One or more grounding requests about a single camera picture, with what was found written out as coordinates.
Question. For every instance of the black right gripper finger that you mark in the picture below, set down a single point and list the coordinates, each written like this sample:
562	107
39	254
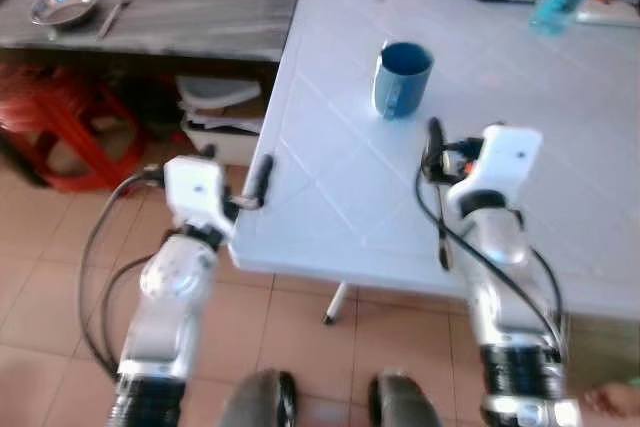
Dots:
434	147

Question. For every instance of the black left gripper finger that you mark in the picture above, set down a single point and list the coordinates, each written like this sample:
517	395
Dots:
260	182

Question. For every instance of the blue mug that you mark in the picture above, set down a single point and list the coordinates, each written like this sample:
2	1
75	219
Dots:
403	82

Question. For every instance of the white plastic container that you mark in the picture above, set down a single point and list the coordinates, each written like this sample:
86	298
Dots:
218	117

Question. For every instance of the white table leg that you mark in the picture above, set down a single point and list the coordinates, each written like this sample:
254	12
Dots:
335	303

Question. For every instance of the red plastic stool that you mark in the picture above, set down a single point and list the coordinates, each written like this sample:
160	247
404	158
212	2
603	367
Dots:
60	127

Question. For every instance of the flat white object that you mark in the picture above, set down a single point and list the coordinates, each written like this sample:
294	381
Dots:
605	13

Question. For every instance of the grey right robot leg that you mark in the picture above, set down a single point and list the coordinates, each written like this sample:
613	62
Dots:
402	402

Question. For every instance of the steel plate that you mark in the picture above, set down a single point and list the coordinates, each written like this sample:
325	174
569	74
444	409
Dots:
63	5

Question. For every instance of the bare person foot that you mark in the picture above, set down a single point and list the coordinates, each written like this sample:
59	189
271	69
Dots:
612	402

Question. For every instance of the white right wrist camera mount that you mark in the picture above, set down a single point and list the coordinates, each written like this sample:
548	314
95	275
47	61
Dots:
500	162

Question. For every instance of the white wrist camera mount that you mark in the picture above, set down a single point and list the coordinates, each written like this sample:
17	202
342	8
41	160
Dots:
192	187
500	162

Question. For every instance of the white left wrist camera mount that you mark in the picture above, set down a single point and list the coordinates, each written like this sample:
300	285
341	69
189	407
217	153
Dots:
192	187

